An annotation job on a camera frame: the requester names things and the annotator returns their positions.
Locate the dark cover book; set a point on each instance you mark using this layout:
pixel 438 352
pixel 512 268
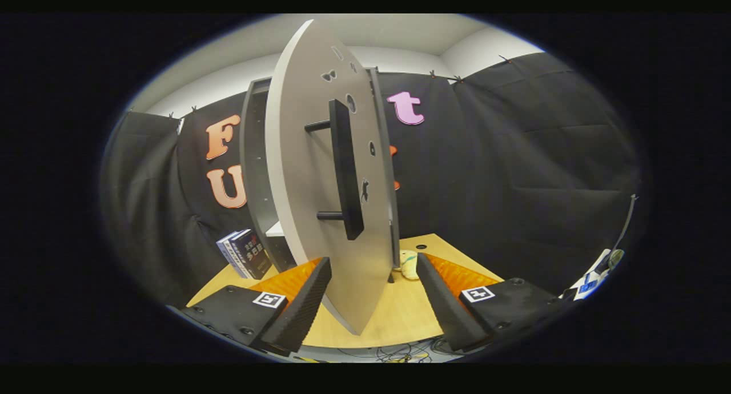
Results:
pixel 254 254

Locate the pale yellow plush toy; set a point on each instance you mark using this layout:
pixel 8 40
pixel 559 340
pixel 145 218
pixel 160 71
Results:
pixel 410 268

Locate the white and blue clutter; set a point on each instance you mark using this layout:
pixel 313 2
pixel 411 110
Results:
pixel 591 282

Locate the thin white spine book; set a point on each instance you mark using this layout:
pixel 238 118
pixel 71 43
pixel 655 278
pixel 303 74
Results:
pixel 235 254

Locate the blue and white book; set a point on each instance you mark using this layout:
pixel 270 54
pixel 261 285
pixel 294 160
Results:
pixel 224 251

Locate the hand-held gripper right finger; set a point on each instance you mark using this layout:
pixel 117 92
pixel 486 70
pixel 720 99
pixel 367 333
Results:
pixel 442 302

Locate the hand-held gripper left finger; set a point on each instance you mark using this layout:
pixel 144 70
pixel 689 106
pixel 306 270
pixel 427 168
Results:
pixel 302 311

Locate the white cabinet door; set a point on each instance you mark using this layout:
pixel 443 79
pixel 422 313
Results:
pixel 308 171

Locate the dark grey cabinet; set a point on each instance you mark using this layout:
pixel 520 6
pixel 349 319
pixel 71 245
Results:
pixel 254 154

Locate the black backdrop cloth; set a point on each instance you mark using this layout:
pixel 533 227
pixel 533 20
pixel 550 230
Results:
pixel 514 171

